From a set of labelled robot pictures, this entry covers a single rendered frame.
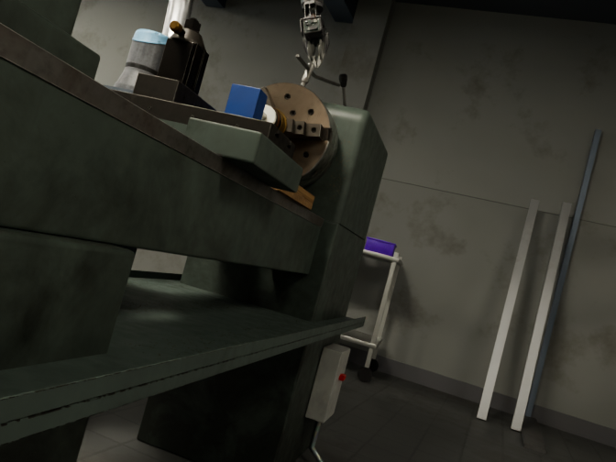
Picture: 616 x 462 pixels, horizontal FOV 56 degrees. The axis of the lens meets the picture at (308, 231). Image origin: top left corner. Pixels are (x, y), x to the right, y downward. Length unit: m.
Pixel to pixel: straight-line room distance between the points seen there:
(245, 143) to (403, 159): 4.00
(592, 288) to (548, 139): 1.19
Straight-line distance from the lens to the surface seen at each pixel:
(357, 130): 1.91
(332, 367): 2.13
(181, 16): 2.25
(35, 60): 0.66
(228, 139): 1.06
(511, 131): 5.00
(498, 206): 4.86
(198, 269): 1.99
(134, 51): 2.07
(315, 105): 1.79
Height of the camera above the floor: 0.73
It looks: 3 degrees up
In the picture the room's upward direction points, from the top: 15 degrees clockwise
